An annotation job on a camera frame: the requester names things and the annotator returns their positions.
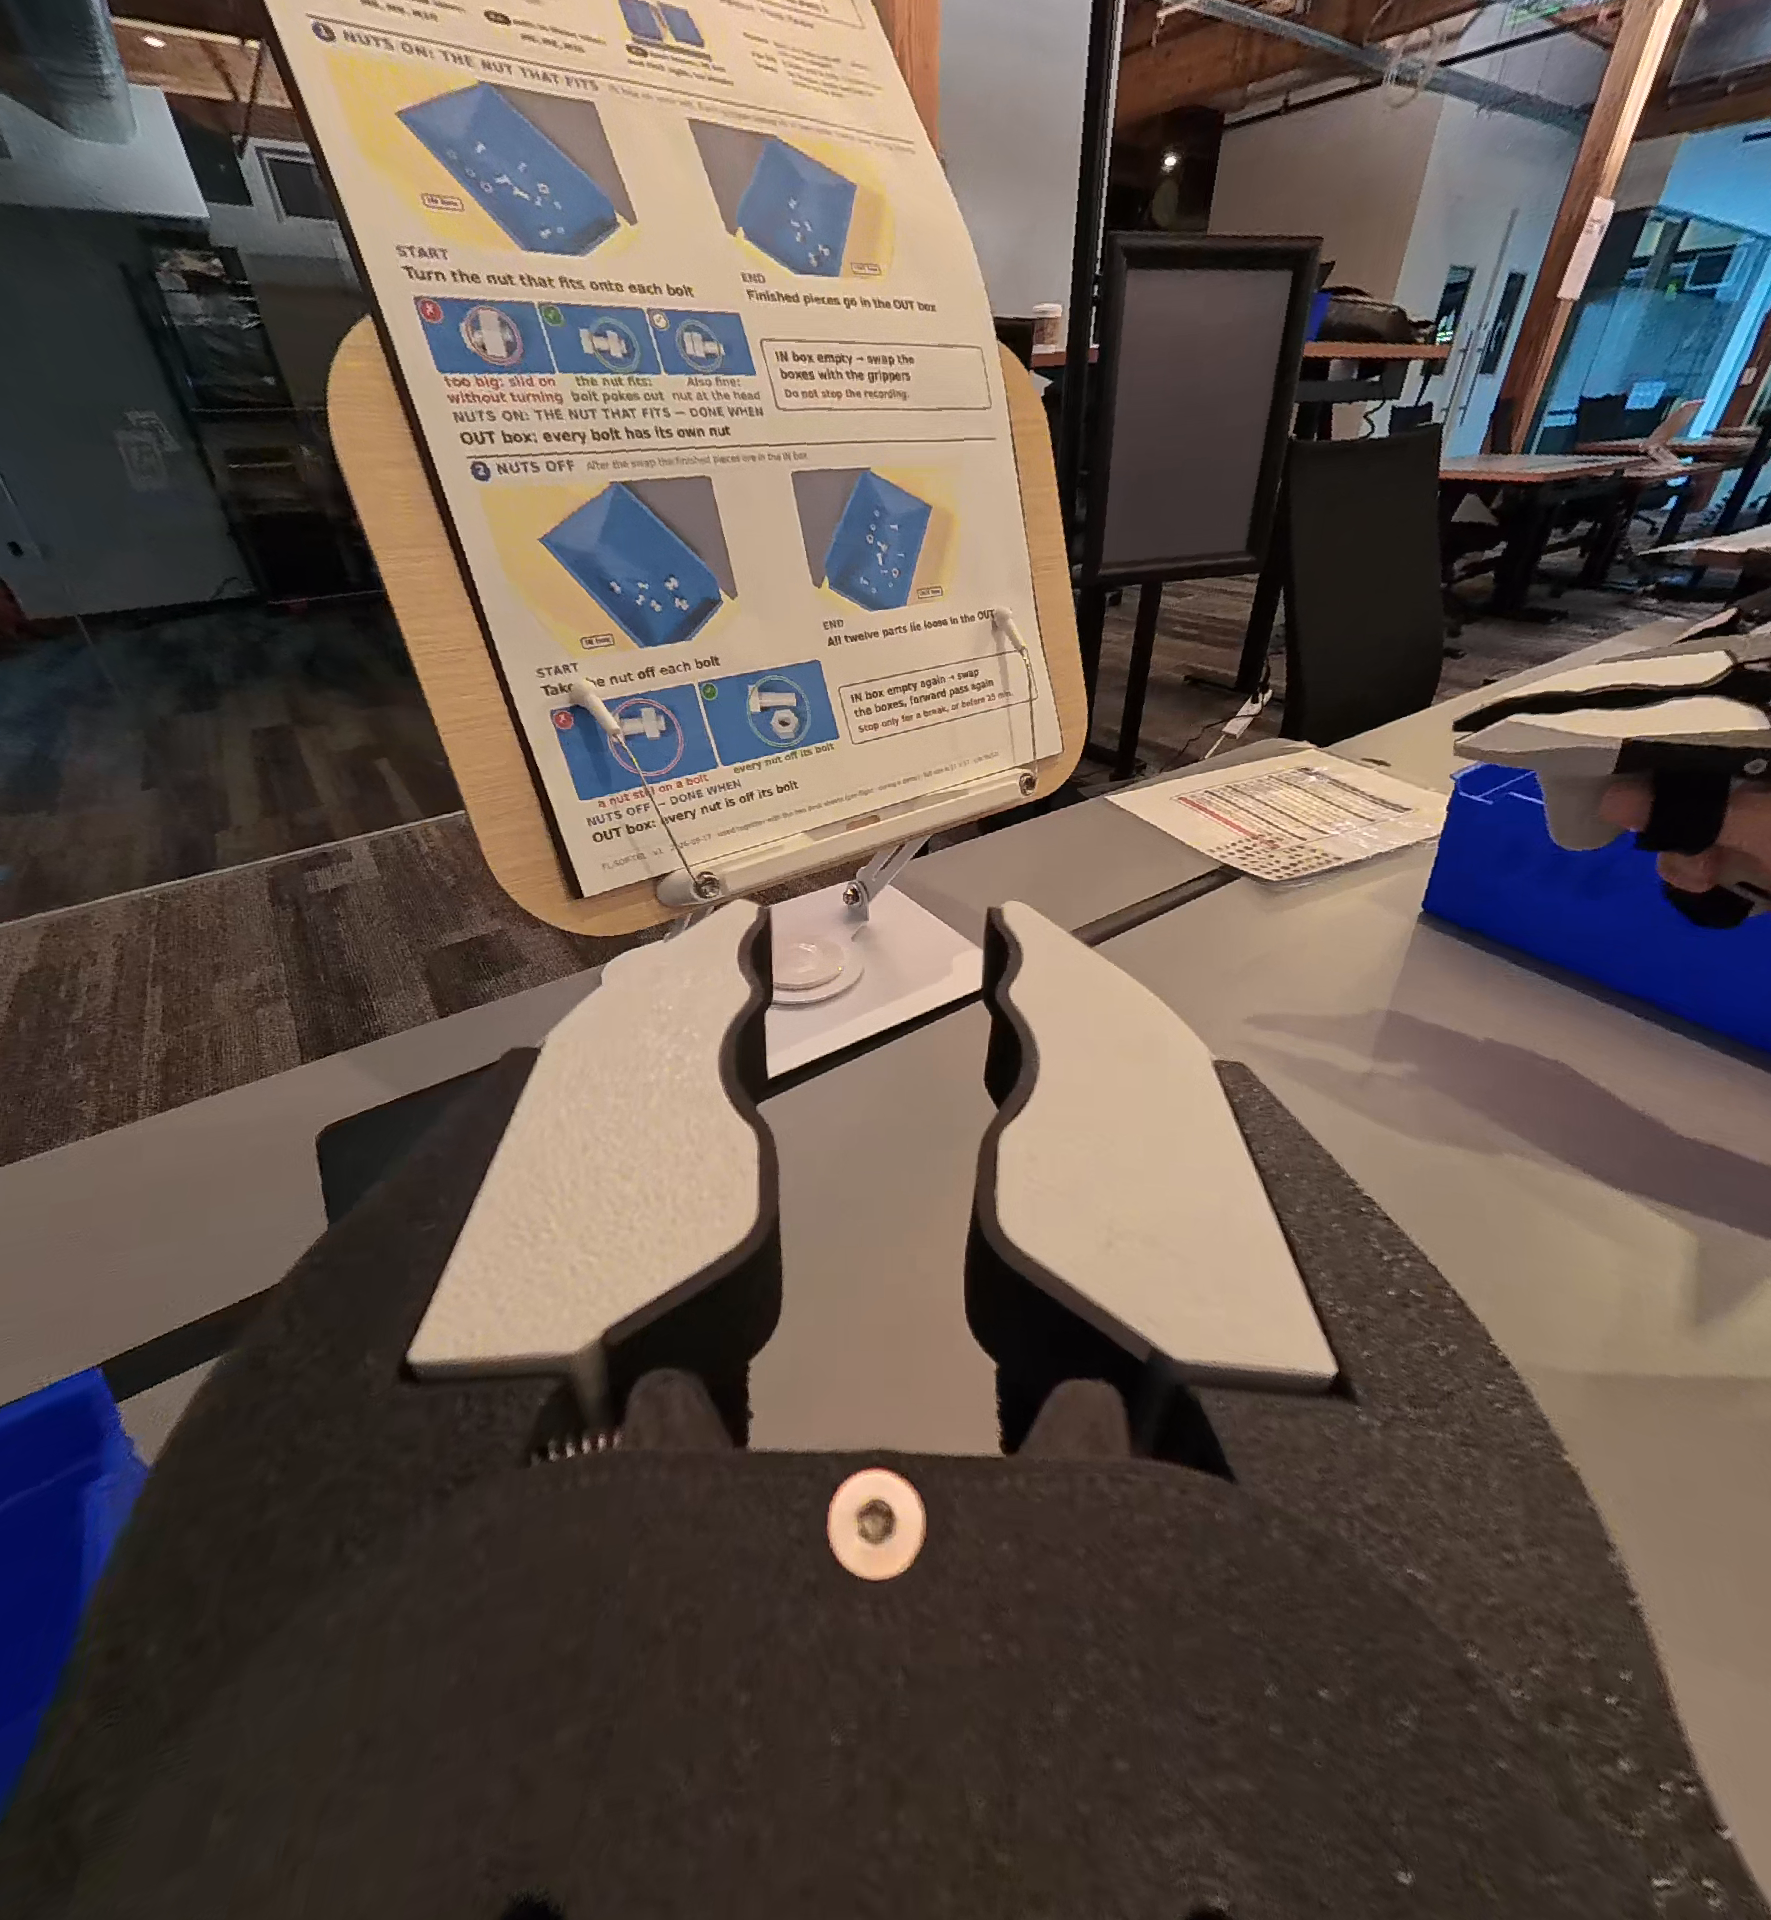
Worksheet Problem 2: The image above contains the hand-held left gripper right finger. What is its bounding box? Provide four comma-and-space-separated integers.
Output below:
970, 900, 1342, 1398

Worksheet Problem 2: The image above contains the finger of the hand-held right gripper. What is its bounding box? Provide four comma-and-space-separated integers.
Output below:
1452, 699, 1771, 769
1477, 644, 1771, 722

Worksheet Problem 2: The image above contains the black shelving rack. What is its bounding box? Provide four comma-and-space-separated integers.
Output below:
151, 241, 383, 607

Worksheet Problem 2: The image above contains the blue plastic bin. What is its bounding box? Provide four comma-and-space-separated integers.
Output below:
1423, 761, 1771, 1089
0, 1365, 150, 1839

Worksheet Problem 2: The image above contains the laminated paper sheet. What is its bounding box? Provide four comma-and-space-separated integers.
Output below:
1109, 751, 1452, 889

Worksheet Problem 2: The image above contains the printed instruction sheet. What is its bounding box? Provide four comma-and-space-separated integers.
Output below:
262, 0, 1069, 906

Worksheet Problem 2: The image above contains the black framed easel board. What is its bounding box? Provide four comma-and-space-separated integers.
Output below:
1078, 233, 1324, 782

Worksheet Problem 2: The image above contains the wooden office desk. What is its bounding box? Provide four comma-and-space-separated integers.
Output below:
1437, 451, 1726, 624

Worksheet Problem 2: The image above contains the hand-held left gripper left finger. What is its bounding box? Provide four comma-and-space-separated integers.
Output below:
402, 897, 786, 1448

